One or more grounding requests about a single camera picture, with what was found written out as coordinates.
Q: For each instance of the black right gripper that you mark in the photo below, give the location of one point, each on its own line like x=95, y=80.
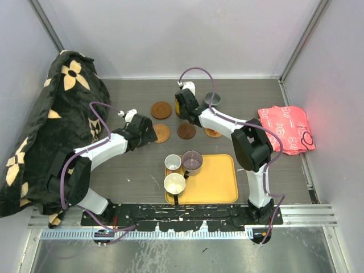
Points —
x=182, y=115

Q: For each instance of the yellow mug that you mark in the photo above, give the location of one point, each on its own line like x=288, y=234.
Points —
x=177, y=107

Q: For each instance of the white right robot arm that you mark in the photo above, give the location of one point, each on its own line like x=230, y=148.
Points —
x=251, y=145

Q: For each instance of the yellow plastic tray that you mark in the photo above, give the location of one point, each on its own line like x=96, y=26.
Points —
x=215, y=184

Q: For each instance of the large white mug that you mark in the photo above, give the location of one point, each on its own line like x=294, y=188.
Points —
x=174, y=184

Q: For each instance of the light wooden coaster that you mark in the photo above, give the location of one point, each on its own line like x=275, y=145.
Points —
x=209, y=133

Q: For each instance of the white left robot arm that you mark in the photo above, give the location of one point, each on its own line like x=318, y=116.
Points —
x=69, y=174

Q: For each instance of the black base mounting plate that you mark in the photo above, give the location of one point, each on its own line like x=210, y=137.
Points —
x=148, y=217

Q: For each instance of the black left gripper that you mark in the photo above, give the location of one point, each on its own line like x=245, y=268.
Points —
x=149, y=136

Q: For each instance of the small white mug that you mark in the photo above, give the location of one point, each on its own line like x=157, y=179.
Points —
x=172, y=163

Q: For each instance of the dark walnut coaster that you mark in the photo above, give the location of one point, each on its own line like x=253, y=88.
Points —
x=186, y=131

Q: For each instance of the brown ringed coaster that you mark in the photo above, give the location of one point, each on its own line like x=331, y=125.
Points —
x=161, y=110

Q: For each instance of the black floral plush blanket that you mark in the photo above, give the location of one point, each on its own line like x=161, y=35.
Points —
x=67, y=114

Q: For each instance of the light woven coaster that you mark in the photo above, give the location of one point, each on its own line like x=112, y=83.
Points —
x=162, y=132

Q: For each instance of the purple glass mug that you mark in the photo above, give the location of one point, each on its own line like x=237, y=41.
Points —
x=191, y=162

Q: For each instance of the pink patterned plastic package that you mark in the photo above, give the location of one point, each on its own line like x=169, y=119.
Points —
x=290, y=124

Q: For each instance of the grey mug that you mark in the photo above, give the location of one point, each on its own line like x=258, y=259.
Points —
x=212, y=99

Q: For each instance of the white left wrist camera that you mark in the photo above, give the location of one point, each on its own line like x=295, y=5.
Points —
x=127, y=116

